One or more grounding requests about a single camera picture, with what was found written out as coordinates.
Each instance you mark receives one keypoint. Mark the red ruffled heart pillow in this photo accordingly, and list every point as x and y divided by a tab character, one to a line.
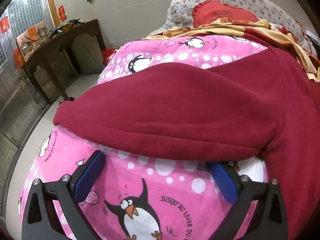
220	11

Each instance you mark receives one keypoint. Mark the dark brown headboard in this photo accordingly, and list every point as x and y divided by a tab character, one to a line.
313	41

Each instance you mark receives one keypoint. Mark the red paper packet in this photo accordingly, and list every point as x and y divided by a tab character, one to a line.
18	58

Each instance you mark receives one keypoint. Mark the red box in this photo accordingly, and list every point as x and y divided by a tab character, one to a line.
108	55

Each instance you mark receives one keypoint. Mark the dark wooden table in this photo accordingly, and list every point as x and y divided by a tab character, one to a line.
50	52

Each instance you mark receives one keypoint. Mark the red and yellow blanket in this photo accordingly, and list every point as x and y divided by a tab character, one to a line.
225	28

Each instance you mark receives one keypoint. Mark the metal lattice door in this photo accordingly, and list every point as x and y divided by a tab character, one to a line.
15	92

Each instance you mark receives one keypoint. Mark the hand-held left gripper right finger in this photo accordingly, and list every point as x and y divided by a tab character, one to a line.
225	182

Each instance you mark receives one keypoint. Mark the maroon fleece sweater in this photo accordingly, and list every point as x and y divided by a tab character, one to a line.
187	105

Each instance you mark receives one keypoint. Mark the printed cardboard panel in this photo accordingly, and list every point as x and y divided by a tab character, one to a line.
31	38

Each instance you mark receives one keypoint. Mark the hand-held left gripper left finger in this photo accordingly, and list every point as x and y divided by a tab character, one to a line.
90	177

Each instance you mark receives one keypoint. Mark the green and black tools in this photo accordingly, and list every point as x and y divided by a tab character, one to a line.
67	25

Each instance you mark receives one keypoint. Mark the red paper door decoration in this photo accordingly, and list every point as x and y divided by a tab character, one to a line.
62	13
4	25

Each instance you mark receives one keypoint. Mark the pink penguin print blanket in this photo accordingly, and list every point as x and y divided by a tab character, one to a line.
150	192

